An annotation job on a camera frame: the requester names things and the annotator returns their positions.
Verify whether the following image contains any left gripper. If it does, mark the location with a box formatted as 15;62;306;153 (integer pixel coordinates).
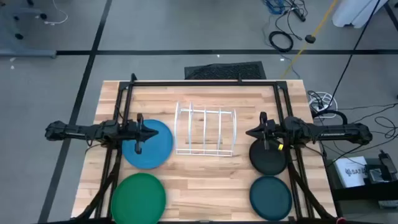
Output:
123;113;160;156

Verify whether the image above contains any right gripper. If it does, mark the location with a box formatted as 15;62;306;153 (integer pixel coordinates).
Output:
245;111;287;151

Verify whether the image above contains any large blue plate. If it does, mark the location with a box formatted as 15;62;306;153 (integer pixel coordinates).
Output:
121;119;174;170

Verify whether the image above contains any small black plate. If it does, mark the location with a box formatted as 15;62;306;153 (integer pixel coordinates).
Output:
248;138;289;177

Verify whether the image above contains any large green plate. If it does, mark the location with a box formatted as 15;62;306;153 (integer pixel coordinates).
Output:
110;172;167;224

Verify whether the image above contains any small dark teal plate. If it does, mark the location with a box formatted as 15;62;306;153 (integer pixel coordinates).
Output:
249;175;293;222

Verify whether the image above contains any white power strip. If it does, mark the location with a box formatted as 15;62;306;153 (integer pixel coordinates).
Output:
307;90;338;119

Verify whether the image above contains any black perforated panel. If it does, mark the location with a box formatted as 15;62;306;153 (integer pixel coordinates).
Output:
184;61;267;80

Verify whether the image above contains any white printed box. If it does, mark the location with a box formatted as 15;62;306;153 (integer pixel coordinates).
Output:
335;156;369;189

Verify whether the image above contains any black side shelf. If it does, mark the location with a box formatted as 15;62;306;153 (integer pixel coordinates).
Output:
323;157;398;209

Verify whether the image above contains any black power strip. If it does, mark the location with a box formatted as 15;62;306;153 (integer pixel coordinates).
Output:
290;4;308;22

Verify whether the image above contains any black handheld device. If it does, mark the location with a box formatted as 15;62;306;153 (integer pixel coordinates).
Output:
377;150;398;183

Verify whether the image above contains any grey rolling desk base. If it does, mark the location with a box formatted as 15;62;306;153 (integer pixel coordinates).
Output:
0;0;57;58

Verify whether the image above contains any white bin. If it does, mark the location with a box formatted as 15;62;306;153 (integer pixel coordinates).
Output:
331;0;389;29

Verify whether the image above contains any white wire dish rack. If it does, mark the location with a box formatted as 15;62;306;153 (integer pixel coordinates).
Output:
174;101;238;157

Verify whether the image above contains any black aluminium table frame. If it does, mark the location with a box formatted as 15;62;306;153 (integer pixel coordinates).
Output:
73;73;346;224

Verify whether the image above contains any thick black arm hose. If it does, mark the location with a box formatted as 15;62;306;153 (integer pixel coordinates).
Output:
312;108;349;126

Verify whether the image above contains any black coiled cable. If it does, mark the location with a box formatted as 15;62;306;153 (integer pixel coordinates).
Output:
268;30;295;53

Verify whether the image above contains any blue coiled cable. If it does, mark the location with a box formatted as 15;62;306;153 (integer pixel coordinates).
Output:
263;0;285;16

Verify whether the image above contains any yellow hanging cord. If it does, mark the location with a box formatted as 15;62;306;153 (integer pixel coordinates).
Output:
280;0;340;79

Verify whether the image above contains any long black hanging cable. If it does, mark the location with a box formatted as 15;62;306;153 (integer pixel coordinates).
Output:
328;0;382;105

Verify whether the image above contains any thin white cable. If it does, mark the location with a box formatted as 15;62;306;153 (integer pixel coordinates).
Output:
43;0;68;25

